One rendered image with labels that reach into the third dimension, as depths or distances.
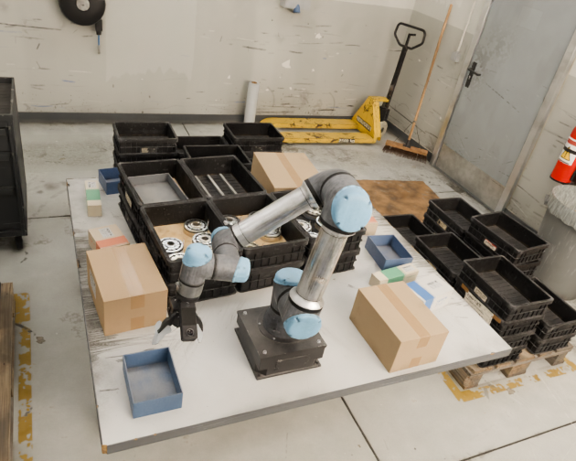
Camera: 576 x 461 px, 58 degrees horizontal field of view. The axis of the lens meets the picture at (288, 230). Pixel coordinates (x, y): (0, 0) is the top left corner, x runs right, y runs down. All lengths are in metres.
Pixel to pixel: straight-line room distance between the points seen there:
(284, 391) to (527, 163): 3.56
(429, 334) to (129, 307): 1.07
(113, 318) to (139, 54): 3.63
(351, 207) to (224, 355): 0.77
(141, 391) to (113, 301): 0.31
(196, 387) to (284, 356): 0.31
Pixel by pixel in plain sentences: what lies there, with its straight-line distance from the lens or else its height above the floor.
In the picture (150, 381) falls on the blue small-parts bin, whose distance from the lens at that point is 1.80.
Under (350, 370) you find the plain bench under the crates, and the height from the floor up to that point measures 0.70.
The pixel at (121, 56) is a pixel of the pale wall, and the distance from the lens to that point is 5.19.
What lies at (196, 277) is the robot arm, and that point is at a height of 1.15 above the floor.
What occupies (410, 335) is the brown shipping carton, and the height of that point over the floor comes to 0.86.
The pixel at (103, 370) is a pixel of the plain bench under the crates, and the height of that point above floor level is 0.70.
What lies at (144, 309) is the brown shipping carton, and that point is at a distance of 1.91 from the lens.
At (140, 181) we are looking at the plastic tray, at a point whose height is 0.85.
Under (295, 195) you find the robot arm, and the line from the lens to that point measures 1.56.
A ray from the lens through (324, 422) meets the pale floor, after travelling 2.68.
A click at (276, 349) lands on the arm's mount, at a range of 1.79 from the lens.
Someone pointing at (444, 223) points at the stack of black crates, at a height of 0.42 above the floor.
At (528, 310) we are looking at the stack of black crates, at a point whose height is 0.54.
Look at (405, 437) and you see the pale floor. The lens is 2.76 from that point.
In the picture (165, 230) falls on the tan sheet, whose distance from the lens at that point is 2.24.
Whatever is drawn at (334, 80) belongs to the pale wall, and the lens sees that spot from 5.96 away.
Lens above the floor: 2.08
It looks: 32 degrees down
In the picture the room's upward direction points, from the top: 11 degrees clockwise
